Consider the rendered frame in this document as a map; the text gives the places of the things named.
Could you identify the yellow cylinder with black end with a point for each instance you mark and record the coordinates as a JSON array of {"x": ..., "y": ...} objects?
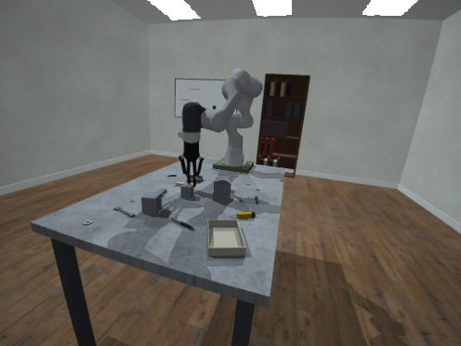
[{"x": 245, "y": 215}]

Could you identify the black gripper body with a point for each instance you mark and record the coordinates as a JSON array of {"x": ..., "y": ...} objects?
[{"x": 191, "y": 149}]

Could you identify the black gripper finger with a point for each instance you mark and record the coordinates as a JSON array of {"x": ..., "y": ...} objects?
[
  {"x": 187, "y": 172},
  {"x": 196, "y": 172}
]

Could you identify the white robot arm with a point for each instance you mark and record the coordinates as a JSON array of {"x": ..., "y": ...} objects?
[{"x": 195, "y": 116}]

